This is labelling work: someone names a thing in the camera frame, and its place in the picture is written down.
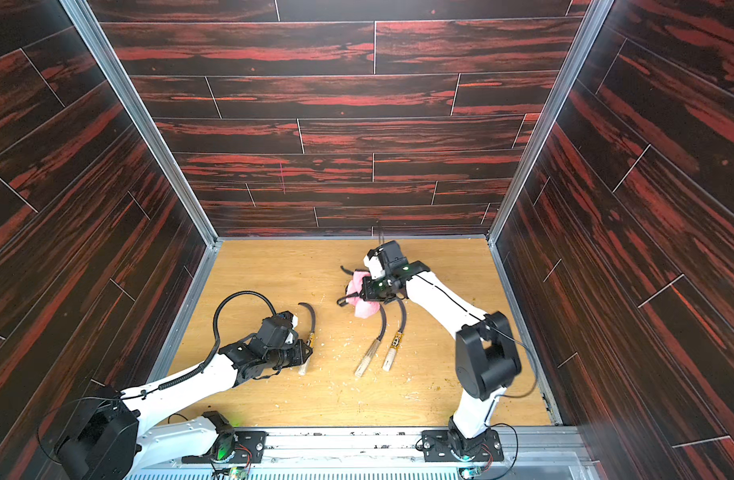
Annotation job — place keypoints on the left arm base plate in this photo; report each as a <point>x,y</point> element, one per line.
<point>242,447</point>

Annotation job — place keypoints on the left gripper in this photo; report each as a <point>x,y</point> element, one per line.
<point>301,352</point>

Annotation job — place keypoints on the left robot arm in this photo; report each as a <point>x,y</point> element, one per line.
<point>116,434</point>

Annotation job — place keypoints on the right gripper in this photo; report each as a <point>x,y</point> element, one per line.
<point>372,288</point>

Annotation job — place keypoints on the aluminium front rail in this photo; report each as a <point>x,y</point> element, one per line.
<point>390,453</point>

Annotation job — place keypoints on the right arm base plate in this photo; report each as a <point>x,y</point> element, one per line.
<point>444,445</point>

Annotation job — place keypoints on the small sickle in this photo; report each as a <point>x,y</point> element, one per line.
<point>373,348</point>
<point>307,342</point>
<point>397,339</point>

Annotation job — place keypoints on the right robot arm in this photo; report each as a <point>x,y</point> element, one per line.
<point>486,355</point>

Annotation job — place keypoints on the pink rag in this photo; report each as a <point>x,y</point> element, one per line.
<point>354,294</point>

